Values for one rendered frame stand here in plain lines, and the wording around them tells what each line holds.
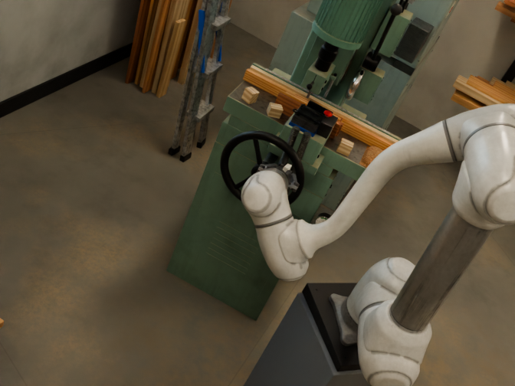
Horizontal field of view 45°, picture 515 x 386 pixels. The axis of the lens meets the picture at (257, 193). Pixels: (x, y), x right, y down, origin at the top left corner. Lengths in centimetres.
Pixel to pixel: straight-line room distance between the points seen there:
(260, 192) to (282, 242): 15
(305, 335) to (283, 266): 44
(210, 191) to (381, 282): 86
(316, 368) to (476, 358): 138
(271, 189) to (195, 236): 105
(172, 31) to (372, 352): 240
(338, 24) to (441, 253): 89
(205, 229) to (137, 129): 109
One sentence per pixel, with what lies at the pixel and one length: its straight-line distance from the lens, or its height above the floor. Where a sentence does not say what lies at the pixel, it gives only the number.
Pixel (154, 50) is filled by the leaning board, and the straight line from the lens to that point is 362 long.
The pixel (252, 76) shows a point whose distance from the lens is 229.
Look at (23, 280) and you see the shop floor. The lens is 258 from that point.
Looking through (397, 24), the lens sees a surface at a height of 127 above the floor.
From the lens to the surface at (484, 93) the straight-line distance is 407.
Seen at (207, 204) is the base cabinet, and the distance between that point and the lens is 242.
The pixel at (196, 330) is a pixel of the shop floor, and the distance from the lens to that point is 257.
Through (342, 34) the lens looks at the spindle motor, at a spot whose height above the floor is 124.
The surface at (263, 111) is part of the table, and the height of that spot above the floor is 90.
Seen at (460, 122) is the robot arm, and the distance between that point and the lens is 148.
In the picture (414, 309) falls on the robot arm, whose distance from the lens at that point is 159.
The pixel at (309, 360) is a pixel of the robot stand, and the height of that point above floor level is 52.
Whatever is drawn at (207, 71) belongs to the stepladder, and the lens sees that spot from 311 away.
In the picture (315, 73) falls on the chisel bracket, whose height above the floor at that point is 107.
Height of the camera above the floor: 197
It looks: 36 degrees down
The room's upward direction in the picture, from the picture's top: 25 degrees clockwise
